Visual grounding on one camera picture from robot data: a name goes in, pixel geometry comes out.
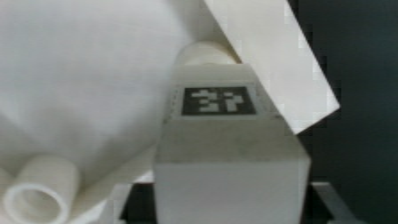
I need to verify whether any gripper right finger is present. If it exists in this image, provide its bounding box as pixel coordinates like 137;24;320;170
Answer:
307;182;355;224

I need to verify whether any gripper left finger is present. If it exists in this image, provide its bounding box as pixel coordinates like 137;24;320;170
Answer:
103;183;156;224

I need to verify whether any white leg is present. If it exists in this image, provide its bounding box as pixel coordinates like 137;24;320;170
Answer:
153;41;311;224

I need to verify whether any white square tabletop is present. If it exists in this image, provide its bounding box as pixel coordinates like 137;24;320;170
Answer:
0;0;339;224

